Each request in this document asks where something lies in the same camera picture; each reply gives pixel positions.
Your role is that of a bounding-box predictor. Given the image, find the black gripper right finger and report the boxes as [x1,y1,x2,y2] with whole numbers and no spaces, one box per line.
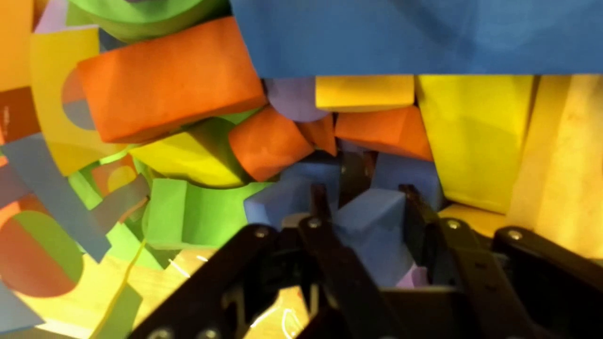
[402,184,603,339]

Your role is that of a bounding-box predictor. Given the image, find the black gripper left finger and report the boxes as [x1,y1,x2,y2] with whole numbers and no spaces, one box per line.
[129,184,404,339]

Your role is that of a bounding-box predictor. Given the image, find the large yellow foam block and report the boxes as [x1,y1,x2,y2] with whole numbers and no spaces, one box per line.
[415,73,538,214]

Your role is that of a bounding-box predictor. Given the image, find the small orange foam wedge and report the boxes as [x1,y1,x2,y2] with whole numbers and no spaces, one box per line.
[299,112,342,158]

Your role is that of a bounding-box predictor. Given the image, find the purple foam block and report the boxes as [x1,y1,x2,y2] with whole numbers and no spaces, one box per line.
[265,77,334,124]

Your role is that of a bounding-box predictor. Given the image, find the yellow foam bar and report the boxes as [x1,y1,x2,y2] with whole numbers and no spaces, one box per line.
[314,73,419,114]

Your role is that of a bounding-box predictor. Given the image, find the large orange foam block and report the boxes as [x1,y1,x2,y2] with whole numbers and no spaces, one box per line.
[74,14,270,146]

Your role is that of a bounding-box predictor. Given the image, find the large blue foam block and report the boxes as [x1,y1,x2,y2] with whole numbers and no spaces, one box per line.
[229,0,603,78]

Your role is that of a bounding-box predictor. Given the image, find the green curved foam block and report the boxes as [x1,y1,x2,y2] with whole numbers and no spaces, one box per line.
[65,0,235,45]

